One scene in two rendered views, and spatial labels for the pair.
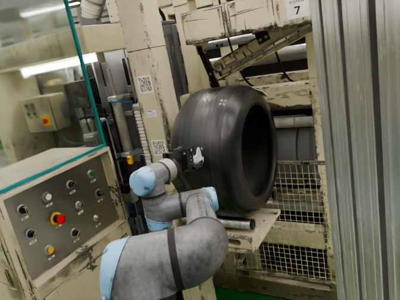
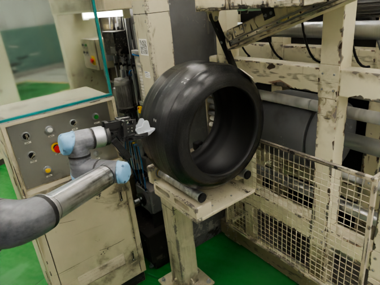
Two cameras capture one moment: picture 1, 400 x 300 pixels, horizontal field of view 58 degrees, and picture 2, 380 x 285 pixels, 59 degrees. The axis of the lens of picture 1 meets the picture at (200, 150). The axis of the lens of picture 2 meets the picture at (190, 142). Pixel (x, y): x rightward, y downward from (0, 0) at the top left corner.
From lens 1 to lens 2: 0.64 m
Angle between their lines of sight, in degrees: 23
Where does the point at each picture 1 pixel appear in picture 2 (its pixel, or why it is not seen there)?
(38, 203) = (40, 133)
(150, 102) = (147, 64)
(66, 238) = (65, 164)
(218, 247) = (21, 226)
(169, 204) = (85, 167)
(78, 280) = not seen: hidden behind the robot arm
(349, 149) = not seen: outside the picture
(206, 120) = (165, 95)
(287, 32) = (290, 11)
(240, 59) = (247, 32)
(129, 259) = not seen: outside the picture
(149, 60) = (146, 25)
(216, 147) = (164, 123)
